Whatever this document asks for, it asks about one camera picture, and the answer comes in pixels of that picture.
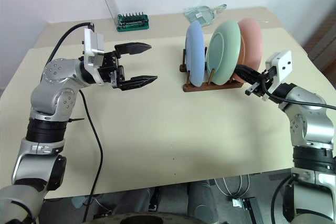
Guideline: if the green screwdriver bit set case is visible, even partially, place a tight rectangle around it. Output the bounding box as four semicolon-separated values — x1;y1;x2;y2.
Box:
102;0;151;33

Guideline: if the pink plate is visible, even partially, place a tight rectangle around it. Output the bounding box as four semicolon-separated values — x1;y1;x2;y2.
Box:
230;17;264;83

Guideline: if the black metal bar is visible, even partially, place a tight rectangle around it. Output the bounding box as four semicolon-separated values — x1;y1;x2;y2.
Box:
241;196;259;224

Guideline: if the wooden dish rack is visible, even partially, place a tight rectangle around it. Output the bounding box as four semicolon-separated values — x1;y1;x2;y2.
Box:
179;47;245;94

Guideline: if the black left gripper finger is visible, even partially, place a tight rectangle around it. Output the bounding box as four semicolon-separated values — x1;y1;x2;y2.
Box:
114;42;153;57
116;75;159;92

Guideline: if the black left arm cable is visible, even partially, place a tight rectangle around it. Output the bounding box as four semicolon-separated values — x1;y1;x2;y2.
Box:
45;22;103;223

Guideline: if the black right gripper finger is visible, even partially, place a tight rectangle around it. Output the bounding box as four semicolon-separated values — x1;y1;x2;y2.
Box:
232;68;258;85
237;64;264;77

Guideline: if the blue plate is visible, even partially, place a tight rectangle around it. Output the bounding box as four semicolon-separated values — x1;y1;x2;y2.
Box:
184;20;206;88

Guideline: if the white coiled cable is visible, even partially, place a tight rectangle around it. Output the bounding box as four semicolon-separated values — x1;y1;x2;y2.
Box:
215;174;251;199

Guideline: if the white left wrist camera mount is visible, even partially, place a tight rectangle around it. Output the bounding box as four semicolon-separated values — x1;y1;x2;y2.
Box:
81;28;106;86

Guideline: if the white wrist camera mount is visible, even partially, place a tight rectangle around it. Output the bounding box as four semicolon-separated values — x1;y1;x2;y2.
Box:
81;28;106;86
265;49;293;94

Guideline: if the green plate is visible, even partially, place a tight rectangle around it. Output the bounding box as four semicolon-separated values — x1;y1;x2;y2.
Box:
205;19;243;86

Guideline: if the clear plastic bag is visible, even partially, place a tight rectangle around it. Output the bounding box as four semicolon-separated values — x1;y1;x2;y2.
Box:
183;4;228;27

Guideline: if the dark rounded disc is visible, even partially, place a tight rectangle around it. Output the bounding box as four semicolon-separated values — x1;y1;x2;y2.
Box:
91;210;211;224

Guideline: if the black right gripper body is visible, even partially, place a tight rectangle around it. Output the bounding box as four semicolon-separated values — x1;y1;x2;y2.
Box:
245;67;278;98

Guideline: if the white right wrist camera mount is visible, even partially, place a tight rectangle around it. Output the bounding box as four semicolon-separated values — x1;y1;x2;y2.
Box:
265;49;293;94

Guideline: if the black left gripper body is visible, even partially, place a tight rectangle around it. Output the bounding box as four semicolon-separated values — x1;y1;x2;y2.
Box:
98;50;125;90

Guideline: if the grey cylindrical leg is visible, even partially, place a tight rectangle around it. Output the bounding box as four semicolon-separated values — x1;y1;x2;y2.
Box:
188;180;219;224

